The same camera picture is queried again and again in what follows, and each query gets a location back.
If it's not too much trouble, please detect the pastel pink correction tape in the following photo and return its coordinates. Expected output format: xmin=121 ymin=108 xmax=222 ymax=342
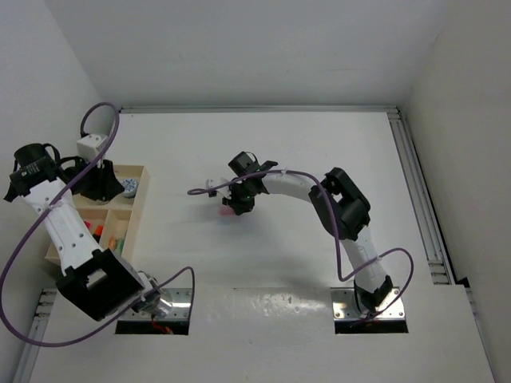
xmin=219 ymin=206 xmax=235 ymax=216

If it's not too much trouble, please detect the orange capped black highlighter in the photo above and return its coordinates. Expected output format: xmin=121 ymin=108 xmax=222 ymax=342
xmin=93 ymin=225 xmax=103 ymax=237

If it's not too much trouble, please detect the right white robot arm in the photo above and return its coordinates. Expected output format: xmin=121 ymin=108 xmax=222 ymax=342
xmin=223 ymin=152 xmax=392 ymax=313

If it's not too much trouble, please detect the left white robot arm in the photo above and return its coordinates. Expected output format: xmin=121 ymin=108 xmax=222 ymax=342
xmin=5 ymin=134 xmax=160 ymax=321

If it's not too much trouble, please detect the wooden divided tray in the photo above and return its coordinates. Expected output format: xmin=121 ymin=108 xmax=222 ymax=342
xmin=44 ymin=164 xmax=152 ymax=267

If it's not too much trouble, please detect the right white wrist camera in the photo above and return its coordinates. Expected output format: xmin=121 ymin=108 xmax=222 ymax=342
xmin=205 ymin=177 xmax=231 ymax=199

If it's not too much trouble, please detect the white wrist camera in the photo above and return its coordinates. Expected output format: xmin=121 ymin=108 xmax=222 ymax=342
xmin=77 ymin=133 xmax=109 ymax=162
xmin=205 ymin=177 xmax=231 ymax=199

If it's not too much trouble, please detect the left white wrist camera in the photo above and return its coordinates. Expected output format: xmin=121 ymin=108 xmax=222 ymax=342
xmin=77 ymin=133 xmax=109 ymax=162

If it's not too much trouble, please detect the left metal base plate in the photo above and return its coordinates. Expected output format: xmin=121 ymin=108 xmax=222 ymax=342
xmin=119 ymin=288 xmax=192 ymax=322

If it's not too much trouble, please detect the metal base plate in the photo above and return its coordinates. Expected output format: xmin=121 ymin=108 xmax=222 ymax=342
xmin=119 ymin=288 xmax=192 ymax=322
xmin=331 ymin=287 xmax=406 ymax=322

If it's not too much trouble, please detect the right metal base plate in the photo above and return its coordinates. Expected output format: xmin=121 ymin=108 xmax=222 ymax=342
xmin=331 ymin=287 xmax=406 ymax=322

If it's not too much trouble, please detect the aluminium frame rail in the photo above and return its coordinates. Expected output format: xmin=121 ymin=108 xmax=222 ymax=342
xmin=110 ymin=105 xmax=454 ymax=288

